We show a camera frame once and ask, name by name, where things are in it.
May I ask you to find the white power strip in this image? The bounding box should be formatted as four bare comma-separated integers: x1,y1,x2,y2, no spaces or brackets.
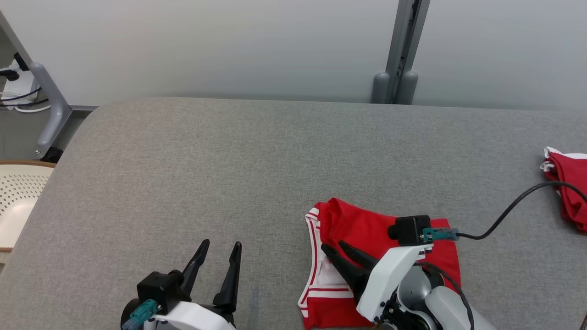
0,52,40,110

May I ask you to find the black cable teal connector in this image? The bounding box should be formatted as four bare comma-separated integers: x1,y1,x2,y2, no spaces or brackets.
120,299,159,330
421,181,587,242

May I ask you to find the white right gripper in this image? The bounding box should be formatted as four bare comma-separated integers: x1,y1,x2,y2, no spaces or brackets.
321,241,434,324

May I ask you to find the red white basketball jersey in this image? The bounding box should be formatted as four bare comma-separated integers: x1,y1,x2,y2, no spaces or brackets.
298,198,462,330
540,146,587,232

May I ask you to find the white perforated laundry basket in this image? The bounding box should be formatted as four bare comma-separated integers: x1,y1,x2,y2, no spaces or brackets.
0,160,57,253

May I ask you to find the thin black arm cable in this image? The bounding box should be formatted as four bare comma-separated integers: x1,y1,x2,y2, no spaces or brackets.
414,260,476,330

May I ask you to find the grey curved frame leg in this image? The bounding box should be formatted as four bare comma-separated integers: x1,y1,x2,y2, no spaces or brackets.
0,11,73,160

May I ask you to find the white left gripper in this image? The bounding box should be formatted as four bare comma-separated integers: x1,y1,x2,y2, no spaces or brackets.
143,239,243,330

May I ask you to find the black caster wheel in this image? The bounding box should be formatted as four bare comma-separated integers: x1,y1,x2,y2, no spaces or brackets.
40,146,63,164

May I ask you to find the grey metal frame post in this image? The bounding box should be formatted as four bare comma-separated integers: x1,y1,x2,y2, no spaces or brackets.
370,0,431,105

